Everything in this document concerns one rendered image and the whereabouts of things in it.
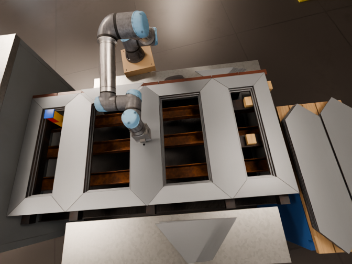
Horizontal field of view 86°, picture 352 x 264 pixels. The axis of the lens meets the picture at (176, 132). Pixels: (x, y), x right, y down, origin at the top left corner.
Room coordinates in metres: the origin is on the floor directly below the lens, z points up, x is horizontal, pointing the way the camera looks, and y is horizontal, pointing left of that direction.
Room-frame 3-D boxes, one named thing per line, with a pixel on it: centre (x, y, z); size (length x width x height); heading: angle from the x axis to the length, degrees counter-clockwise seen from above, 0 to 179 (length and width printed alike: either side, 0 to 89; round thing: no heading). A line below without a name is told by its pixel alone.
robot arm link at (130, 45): (1.16, 0.16, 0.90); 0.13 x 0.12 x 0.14; 79
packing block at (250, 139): (0.26, -0.42, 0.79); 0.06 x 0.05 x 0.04; 172
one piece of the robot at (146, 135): (0.38, 0.19, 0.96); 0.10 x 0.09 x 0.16; 175
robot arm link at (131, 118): (0.40, 0.18, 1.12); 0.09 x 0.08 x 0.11; 169
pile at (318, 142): (0.00, -0.79, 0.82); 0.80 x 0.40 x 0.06; 172
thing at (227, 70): (0.80, -0.43, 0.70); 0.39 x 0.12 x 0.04; 82
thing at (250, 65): (0.88, -0.09, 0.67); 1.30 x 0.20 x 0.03; 82
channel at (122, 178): (0.21, 0.21, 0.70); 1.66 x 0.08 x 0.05; 82
